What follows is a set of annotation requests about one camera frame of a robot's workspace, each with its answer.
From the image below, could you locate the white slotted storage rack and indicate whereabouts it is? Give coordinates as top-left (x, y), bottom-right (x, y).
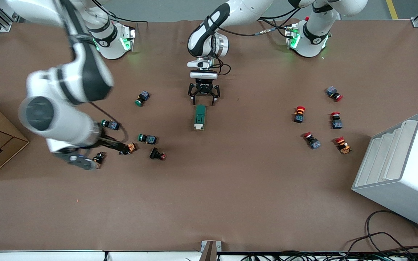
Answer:
top-left (352, 112), bottom-right (418, 234)

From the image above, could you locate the green mushroom push button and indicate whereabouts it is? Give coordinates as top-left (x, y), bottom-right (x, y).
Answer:
top-left (138, 133), bottom-right (157, 145)
top-left (135, 91), bottom-right (150, 107)
top-left (101, 119), bottom-right (121, 131)

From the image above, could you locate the black looped cable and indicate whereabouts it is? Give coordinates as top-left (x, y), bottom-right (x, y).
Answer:
top-left (365, 210), bottom-right (418, 254)
top-left (341, 232), bottom-right (413, 254)

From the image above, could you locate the green load switch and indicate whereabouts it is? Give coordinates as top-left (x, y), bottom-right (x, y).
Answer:
top-left (194, 104), bottom-right (207, 131)

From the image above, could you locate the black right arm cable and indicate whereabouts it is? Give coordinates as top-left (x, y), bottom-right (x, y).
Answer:
top-left (87, 0), bottom-right (148, 144)

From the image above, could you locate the black selector switch orange base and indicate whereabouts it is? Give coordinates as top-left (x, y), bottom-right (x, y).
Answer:
top-left (92, 152), bottom-right (106, 169)
top-left (119, 142), bottom-right (138, 156)

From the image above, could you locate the tangled black cable bundle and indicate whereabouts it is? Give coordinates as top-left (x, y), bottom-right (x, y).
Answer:
top-left (227, 250), bottom-right (418, 261)

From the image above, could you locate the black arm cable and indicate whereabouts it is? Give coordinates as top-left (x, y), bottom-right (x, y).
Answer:
top-left (213, 7), bottom-right (309, 76)
top-left (87, 0), bottom-right (148, 144)

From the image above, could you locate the black red switch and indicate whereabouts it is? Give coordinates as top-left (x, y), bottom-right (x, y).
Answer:
top-left (149, 147), bottom-right (167, 161)

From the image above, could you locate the red mushroom button orange base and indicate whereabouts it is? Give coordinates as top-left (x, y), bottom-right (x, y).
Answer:
top-left (335, 136), bottom-right (352, 155)
top-left (293, 106), bottom-right (306, 124)

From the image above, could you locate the white table edge rail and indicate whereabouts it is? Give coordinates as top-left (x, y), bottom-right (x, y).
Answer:
top-left (0, 249), bottom-right (202, 261)

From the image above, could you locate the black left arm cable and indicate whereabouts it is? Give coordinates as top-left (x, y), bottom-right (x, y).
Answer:
top-left (213, 7), bottom-right (309, 76)

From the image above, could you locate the brown paper table cover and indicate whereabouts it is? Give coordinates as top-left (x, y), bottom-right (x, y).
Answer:
top-left (0, 19), bottom-right (418, 252)

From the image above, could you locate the metal table edge bracket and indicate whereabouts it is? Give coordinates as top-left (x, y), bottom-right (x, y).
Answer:
top-left (201, 240), bottom-right (222, 261)

